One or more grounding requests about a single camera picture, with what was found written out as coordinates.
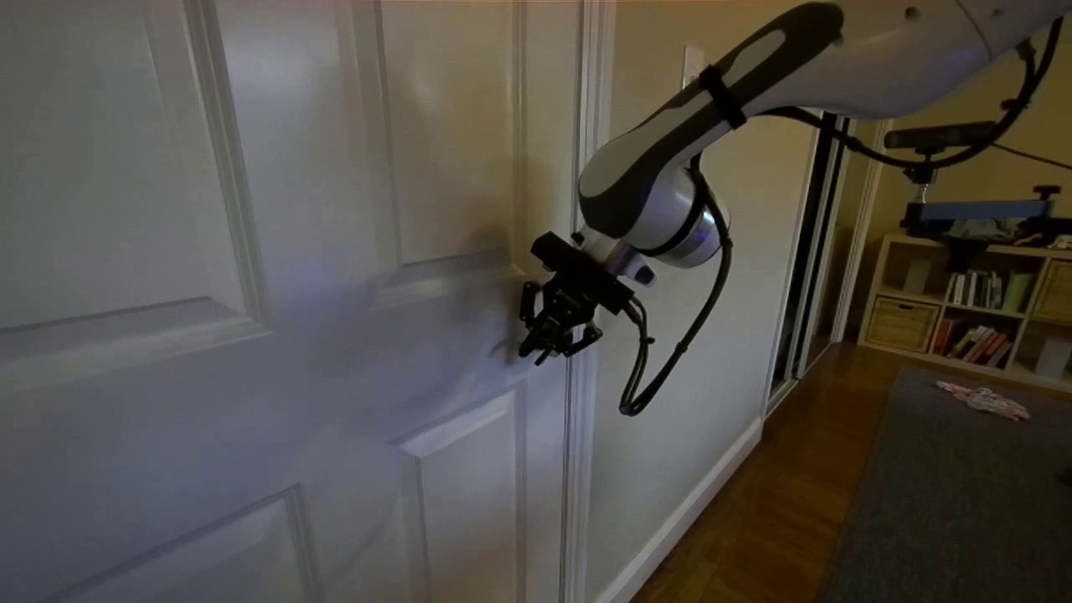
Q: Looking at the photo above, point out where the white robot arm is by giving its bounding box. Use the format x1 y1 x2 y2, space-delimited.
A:
518 0 1072 358

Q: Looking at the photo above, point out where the white baseboard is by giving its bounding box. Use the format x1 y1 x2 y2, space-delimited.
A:
593 418 763 603

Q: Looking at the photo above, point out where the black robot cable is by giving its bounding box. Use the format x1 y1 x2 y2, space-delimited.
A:
618 13 1064 418

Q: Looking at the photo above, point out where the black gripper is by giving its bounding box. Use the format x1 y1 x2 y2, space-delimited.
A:
518 282 603 361

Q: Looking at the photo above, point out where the dark sliding door frame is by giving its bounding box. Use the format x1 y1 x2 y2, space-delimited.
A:
772 114 848 410

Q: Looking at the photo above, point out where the white wall light switch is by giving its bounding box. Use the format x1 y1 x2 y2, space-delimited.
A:
684 48 708 83

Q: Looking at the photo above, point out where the white cloth on rug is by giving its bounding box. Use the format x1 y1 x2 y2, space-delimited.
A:
934 379 1032 423

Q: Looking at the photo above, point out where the white door frame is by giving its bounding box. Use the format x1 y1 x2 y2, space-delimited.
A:
561 0 620 603

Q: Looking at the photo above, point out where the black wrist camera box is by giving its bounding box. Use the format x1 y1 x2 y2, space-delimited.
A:
532 231 634 311

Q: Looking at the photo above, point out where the black camera on stand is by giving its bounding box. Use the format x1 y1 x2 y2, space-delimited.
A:
883 121 999 186

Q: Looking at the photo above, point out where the grey carpet rug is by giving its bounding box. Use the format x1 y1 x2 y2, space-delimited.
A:
822 368 1072 603

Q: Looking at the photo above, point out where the white cube bookshelf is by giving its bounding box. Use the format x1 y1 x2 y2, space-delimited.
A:
861 234 1072 393

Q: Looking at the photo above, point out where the blue clamp bar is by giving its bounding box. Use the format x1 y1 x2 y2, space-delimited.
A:
900 186 1072 245

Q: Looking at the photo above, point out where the white panelled door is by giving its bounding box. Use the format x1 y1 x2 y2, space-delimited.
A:
0 0 583 603

